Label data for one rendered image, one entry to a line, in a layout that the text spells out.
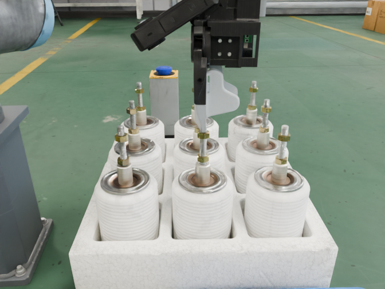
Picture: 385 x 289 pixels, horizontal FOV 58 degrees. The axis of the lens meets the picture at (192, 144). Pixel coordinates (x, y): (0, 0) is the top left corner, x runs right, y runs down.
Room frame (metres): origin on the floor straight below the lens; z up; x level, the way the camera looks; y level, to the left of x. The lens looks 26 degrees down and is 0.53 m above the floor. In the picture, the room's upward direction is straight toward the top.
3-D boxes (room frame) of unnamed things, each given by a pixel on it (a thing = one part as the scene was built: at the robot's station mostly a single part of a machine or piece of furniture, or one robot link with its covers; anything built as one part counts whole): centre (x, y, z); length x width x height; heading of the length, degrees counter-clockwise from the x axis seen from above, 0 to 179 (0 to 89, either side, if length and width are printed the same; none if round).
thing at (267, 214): (0.46, -0.13, 0.16); 0.10 x 0.10 x 0.18
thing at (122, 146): (0.45, 0.10, 0.31); 0.01 x 0.01 x 0.08
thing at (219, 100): (0.44, -0.03, 0.38); 0.06 x 0.03 x 0.09; 87
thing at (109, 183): (0.45, 0.10, 0.25); 0.08 x 0.08 x 0.01
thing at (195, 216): (0.46, -0.02, 0.16); 0.10 x 0.10 x 0.18
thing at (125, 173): (0.45, 0.10, 0.26); 0.02 x 0.02 x 0.03
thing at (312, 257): (0.58, -0.01, 0.09); 0.39 x 0.39 x 0.18; 2
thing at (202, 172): (0.46, -0.02, 0.26); 0.02 x 0.02 x 0.03
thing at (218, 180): (0.46, -0.02, 0.25); 0.08 x 0.08 x 0.01
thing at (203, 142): (0.46, -0.02, 0.31); 0.01 x 0.01 x 0.08
